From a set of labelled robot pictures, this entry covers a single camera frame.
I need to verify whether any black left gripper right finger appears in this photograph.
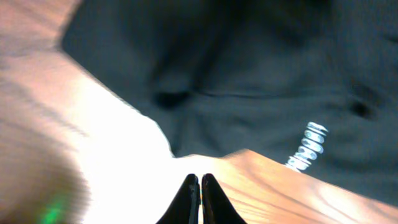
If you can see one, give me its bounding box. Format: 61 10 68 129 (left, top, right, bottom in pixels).
201 174 247 224

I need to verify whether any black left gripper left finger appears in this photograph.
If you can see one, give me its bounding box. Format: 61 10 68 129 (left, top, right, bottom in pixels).
156 174 201 224

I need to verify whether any black t-shirt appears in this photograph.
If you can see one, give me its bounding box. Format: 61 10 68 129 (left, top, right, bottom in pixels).
62 0 397 205

